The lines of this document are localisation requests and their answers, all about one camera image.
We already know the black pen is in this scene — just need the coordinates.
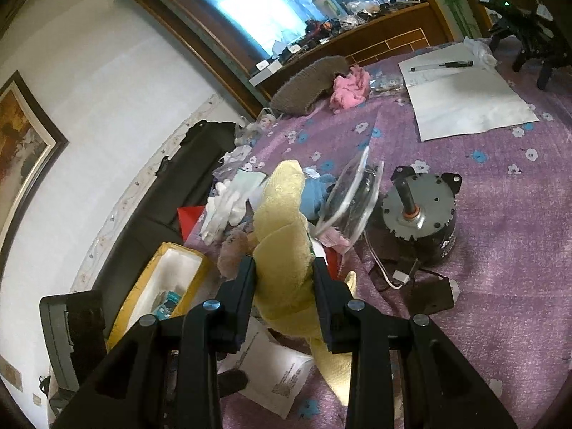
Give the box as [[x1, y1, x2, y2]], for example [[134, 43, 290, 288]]
[[410, 60, 474, 73]]

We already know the red paper bag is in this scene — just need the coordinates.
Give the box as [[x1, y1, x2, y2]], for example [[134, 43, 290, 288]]
[[176, 206, 208, 242]]

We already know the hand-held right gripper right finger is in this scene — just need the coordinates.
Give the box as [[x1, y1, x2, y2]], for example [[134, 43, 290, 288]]
[[313, 257, 519, 429]]

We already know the mint green cloth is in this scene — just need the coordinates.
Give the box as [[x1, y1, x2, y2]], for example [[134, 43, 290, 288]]
[[232, 169, 266, 197]]

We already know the brown knitted hat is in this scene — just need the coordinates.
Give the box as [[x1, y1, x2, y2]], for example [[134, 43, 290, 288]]
[[270, 56, 349, 116]]

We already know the teal packet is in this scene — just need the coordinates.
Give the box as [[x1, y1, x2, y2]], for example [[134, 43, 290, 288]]
[[149, 292, 184, 320]]

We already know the white glove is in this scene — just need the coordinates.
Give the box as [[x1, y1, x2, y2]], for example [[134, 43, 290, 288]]
[[199, 190, 248, 246], [208, 178, 235, 202]]

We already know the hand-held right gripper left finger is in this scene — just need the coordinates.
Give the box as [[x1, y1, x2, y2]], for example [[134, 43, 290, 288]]
[[53, 255, 257, 429]]

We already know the white wire connector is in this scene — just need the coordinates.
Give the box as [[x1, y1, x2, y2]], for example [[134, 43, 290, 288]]
[[364, 232, 412, 290]]

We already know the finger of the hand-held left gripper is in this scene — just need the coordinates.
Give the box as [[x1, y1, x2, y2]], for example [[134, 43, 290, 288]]
[[512, 38, 539, 72], [536, 51, 561, 91]]

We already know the white paper sheet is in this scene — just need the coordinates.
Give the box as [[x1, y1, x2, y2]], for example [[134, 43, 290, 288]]
[[398, 41, 540, 142]]

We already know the plastic bag of white cloths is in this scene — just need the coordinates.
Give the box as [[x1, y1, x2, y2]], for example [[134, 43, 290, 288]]
[[213, 145, 255, 179]]

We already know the pink face mask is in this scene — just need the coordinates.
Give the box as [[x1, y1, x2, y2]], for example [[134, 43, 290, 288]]
[[328, 231, 354, 253]]

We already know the light blue cloth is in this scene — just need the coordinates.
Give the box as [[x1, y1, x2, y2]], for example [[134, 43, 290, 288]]
[[299, 173, 338, 220]]

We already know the framed wall picture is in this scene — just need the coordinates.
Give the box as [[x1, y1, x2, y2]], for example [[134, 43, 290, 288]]
[[0, 70, 70, 255]]

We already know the clear plastic container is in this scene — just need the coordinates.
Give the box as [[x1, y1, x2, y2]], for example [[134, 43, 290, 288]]
[[315, 145, 385, 242]]

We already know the printed white paper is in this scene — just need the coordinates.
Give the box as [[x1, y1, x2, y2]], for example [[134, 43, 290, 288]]
[[219, 317, 316, 414]]

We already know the doll in plastic bag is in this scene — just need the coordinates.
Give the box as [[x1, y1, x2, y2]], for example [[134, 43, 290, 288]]
[[235, 108, 275, 148]]

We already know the small clear plastic bag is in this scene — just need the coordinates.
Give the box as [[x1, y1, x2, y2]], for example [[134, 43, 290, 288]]
[[369, 69, 409, 105]]

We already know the grey electric motor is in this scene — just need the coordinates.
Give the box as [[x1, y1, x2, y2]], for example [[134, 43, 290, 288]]
[[380, 165, 463, 266]]

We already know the yellow cardboard box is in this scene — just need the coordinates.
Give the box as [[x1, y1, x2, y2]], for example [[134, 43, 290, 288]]
[[106, 241, 213, 354]]

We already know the small brown plush toy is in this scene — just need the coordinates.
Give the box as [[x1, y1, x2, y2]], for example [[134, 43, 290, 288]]
[[217, 228, 257, 280]]

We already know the black leather sofa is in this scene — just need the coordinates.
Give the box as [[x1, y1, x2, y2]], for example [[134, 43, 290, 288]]
[[92, 120, 237, 296]]

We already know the purple floral bedsheet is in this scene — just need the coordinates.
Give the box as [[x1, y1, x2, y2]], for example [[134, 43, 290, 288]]
[[183, 40, 572, 429]]

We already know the black capacitor box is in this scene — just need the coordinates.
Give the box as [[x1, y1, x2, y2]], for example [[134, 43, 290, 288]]
[[409, 275, 461, 316]]

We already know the pink cloth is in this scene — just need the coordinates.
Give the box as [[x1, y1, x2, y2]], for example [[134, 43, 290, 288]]
[[330, 65, 371, 112]]

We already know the wooden headboard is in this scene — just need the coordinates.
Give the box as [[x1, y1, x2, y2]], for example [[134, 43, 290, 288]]
[[115, 0, 457, 108]]

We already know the white box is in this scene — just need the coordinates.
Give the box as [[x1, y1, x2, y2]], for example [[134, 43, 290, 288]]
[[249, 60, 282, 85]]

